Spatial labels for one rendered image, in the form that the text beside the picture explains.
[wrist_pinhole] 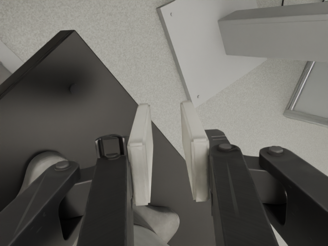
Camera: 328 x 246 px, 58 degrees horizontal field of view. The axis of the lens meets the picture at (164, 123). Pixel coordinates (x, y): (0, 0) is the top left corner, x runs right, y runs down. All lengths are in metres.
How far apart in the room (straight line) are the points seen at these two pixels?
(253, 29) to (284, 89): 0.68
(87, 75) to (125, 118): 0.05
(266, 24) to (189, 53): 0.32
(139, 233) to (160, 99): 1.04
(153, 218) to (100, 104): 0.13
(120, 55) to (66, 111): 0.90
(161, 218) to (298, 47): 0.91
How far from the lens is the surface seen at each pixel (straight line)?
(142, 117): 0.16
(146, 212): 0.31
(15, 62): 1.04
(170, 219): 0.34
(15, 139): 0.25
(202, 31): 1.30
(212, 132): 0.15
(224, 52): 1.39
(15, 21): 1.05
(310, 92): 1.87
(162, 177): 0.33
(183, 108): 0.18
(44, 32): 1.07
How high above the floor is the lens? 1.05
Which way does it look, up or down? 54 degrees down
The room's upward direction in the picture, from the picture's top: 114 degrees clockwise
